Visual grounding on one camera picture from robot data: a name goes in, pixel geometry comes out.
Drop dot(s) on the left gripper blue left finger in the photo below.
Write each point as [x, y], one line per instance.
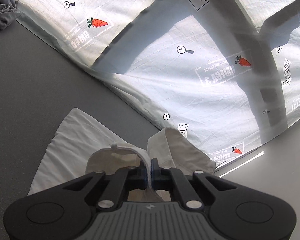
[115, 188]

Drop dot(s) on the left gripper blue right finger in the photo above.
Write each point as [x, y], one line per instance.
[175, 182]

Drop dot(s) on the white trousers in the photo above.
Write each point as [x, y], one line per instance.
[82, 145]

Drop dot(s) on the carrot print curtain sheet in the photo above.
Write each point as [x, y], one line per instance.
[225, 73]

